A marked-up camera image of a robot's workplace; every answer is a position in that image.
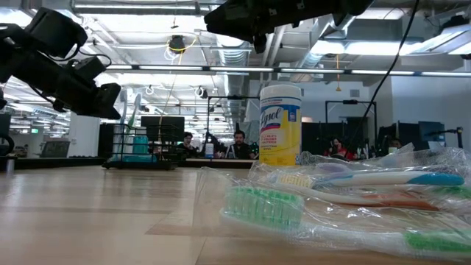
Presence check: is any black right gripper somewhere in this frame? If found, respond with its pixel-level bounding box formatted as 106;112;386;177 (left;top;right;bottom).
204;0;306;54

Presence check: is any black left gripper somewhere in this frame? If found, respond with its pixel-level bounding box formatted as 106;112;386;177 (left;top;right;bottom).
46;71;123;121

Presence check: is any orange toothbrush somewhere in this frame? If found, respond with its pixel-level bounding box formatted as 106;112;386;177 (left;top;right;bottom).
279;183;441;213

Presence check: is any white pillar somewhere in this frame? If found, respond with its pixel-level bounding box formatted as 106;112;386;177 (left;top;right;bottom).
68;112;101;158

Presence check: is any black cabinet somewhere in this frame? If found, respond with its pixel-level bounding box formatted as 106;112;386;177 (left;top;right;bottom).
96;123;122;159

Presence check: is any black computer monitor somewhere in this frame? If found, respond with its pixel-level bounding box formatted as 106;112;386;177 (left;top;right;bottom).
140;116;186;144

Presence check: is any rig overhead light bar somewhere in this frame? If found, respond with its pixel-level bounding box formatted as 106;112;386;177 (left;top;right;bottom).
105;64;471;77

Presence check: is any person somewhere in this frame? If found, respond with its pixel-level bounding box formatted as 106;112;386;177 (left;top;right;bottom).
386;137;405;155
322;137;357;160
225;129;255;160
177;131;202;159

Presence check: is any yellow Lysol wipes canister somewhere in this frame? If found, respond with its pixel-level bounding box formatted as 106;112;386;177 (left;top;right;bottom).
258;84;303;169

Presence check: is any dark desk monitor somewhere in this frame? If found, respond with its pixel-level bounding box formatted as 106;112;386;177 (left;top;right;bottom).
418;121;447;153
378;123;419;152

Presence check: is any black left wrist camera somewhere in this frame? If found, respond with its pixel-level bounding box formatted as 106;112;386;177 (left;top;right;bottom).
73;54;108;81

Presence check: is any black table frame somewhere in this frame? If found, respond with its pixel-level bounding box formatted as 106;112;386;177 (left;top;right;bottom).
0;156;261;171

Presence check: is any black background rig frame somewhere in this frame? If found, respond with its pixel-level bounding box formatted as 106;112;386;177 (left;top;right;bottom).
207;95;261;160
325;99;378;148

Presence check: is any black curved hose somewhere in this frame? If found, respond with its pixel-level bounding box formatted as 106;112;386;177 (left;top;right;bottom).
0;132;15;158

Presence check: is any black wire caddy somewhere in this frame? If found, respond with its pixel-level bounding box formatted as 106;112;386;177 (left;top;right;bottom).
102;123;182;172

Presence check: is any yellow hanging cord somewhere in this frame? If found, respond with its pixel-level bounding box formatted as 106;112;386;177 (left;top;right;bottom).
334;54;342;93

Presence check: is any black hanging cable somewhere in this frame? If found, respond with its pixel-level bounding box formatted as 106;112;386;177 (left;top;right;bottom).
346;0;420;149

